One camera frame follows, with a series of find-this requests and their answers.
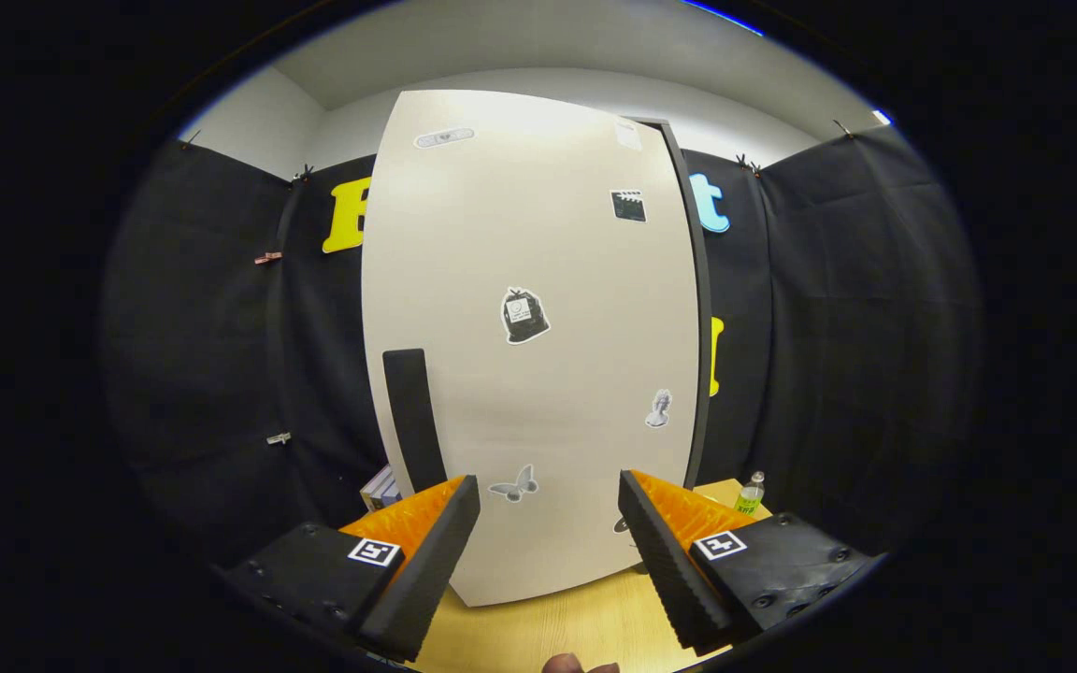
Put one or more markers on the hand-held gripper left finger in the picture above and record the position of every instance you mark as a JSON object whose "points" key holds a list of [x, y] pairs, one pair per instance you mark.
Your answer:
{"points": [[426, 575]]}

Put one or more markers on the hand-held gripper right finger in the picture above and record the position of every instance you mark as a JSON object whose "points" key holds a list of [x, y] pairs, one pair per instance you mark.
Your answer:
{"points": [[669, 575]]}

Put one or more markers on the dark grey shoe cabinet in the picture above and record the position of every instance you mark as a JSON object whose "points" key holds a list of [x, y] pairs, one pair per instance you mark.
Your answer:
{"points": [[705, 280]]}

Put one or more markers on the white book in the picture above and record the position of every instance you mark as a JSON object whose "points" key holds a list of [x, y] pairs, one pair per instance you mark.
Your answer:
{"points": [[378, 491]]}

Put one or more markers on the green drink bottle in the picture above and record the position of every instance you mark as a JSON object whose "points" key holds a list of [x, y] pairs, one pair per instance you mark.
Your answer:
{"points": [[750, 500]]}

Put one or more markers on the silver clip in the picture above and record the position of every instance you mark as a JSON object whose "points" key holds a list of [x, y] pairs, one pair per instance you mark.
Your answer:
{"points": [[279, 437]]}

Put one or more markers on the black backdrop cloth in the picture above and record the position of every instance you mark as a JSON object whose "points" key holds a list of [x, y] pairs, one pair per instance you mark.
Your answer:
{"points": [[202, 355]]}

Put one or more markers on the red clip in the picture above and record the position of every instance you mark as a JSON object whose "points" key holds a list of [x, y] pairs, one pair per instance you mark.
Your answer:
{"points": [[267, 257]]}

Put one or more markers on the ceiling light panel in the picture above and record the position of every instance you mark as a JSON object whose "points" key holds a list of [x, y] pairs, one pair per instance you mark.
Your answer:
{"points": [[882, 117]]}

